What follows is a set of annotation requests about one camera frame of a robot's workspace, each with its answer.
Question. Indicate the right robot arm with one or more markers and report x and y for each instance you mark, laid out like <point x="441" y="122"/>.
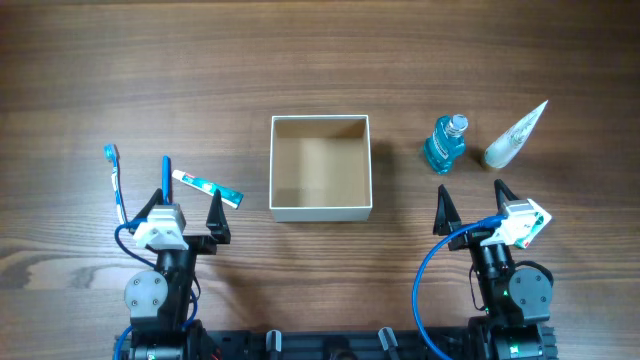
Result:
<point x="516" y="296"/>

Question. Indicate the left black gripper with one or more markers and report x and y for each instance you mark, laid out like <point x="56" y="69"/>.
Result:
<point x="219" y="229"/>

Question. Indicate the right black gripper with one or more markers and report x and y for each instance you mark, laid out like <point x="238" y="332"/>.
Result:
<point x="449" y="217"/>

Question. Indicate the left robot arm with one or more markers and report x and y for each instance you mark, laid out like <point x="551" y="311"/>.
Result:
<point x="161" y="299"/>

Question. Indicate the green white small box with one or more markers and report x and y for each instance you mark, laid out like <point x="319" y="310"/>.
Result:
<point x="542" y="219"/>

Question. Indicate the small toothpaste tube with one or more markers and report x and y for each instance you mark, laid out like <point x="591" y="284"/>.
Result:
<point x="228" y="196"/>

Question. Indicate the white cone tube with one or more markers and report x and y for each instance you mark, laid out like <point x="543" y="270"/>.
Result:
<point x="502" y="151"/>

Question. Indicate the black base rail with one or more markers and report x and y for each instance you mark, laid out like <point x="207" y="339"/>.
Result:
<point x="383" y="344"/>

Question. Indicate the white cardboard box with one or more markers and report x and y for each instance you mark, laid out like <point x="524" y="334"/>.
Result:
<point x="320" y="168"/>

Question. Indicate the blue mouthwash bottle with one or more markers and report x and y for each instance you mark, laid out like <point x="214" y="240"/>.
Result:
<point x="446" y="143"/>

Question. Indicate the blue white toothbrush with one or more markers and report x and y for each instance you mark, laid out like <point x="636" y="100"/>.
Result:
<point x="112" y="155"/>

